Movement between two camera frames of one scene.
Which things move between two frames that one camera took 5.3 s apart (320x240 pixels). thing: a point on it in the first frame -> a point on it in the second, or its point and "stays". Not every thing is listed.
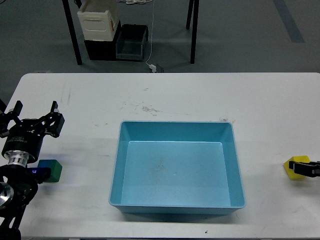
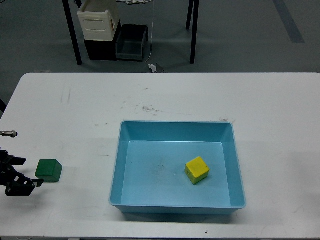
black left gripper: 27,135 -> 16,184
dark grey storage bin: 130,43 stays
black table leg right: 195,16 stays
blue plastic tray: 176,168 stays
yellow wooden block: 290,172 -> 196,170
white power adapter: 153,67 stays
